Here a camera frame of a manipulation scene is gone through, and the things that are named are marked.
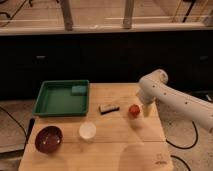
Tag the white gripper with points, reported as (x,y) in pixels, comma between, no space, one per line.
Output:
(147,100)

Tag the red orange apple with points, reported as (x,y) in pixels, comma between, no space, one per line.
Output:
(134,111)

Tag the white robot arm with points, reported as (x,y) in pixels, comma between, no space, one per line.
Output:
(154,86)

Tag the white paper cup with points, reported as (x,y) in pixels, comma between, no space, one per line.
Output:
(87,131)

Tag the black white eraser block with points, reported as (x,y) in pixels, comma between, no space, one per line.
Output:
(107,108)

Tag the green sponge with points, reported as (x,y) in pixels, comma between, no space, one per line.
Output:
(79,90)

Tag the green plastic tray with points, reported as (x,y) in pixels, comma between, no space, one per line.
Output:
(56,100)

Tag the dark red bowl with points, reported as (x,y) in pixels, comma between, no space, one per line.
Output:
(48,139)

